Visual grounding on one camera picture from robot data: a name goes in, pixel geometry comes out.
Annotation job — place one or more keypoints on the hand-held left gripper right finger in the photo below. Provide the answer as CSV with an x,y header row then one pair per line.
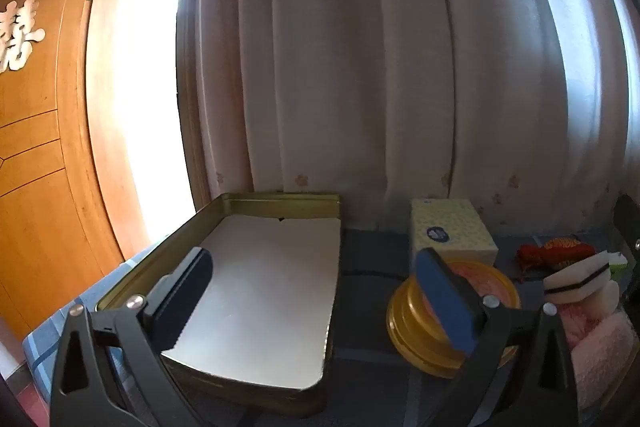
x,y
445,302

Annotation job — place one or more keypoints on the white card liner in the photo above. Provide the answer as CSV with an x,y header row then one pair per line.
x,y
270,287

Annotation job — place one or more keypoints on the gold metal tin box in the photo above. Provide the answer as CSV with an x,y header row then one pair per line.
x,y
305,399

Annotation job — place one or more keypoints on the round yellow container pink lid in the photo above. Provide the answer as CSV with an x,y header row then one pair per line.
x,y
410,332

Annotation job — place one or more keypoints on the pale floral curtain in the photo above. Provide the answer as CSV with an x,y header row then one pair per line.
x,y
375,57

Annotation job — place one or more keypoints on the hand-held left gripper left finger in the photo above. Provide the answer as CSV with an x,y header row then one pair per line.
x,y
185,292

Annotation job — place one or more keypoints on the blue plaid bed sheet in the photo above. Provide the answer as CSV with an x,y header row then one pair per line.
x,y
375,387

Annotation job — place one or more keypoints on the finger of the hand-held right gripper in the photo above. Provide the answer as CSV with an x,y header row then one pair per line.
x,y
627,222

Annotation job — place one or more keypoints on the white paper-cut door decoration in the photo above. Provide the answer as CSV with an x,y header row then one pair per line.
x,y
20,37

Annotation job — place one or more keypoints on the white sponge with black stripe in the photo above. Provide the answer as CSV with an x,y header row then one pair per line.
x,y
575,277

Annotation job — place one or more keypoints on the wooden door frame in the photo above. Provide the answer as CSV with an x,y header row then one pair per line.
x,y
186,57

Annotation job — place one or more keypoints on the wooden door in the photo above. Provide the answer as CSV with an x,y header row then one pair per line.
x,y
45,157

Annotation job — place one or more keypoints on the yellow patterned tissue box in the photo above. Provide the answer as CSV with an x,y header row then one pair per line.
x,y
450,227

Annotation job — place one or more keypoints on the green tissue pack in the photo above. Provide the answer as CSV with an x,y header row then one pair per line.
x,y
618,263

